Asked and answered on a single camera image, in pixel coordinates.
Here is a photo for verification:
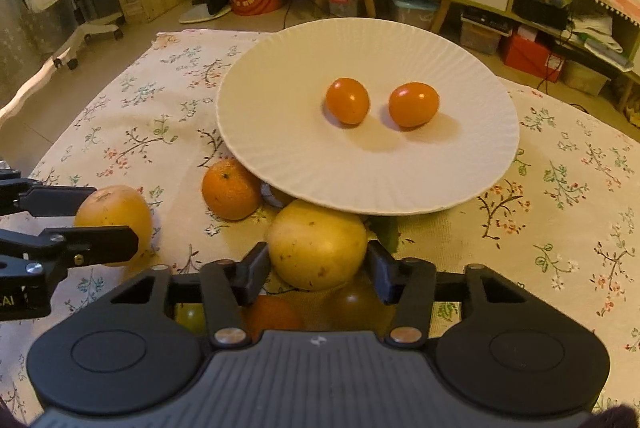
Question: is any low wooden shelf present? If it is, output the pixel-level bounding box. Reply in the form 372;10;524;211
510;0;640;109

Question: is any dark fuzzy sleeve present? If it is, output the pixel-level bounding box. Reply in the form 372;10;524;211
590;402;640;428

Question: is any floral tablecloth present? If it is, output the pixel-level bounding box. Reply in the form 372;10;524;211
0;30;640;428

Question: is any white ribbed plate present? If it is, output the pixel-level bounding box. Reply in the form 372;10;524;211
216;18;521;216

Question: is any small yellow-green fruit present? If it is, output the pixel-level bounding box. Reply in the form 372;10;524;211
175;303;208;336

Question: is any teal-lid storage box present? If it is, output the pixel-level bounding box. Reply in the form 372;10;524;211
387;0;441;26

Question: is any red cardboard box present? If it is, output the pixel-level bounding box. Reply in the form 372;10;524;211
501;30;566;81

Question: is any yellow-orange grapefruit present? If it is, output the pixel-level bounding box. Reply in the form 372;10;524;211
74;185;153;267

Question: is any pale yellow spotted pomelo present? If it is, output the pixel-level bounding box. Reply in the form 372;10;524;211
265;199;368;292

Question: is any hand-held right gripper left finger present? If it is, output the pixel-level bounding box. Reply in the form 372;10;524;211
107;240;275;350

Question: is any grey patterned curtain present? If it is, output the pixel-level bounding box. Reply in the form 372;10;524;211
0;0;56;103

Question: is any white wavy board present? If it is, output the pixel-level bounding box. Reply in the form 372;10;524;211
0;58;61;123

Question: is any orange tangerine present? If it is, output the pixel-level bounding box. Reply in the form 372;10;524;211
201;158;262;221
243;295;304;341

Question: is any storage box with black contents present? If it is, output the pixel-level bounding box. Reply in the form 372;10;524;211
460;8;511;56

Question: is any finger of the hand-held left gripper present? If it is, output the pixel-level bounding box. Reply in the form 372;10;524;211
0;225;140;283
0;177;98;217

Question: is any clear box with pale contents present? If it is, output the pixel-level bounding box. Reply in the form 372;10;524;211
562;58;611;96

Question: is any green tomato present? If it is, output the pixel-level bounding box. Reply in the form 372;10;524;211
332;280;388;331

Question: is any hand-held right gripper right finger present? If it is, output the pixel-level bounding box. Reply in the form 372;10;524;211
367;239;531;347

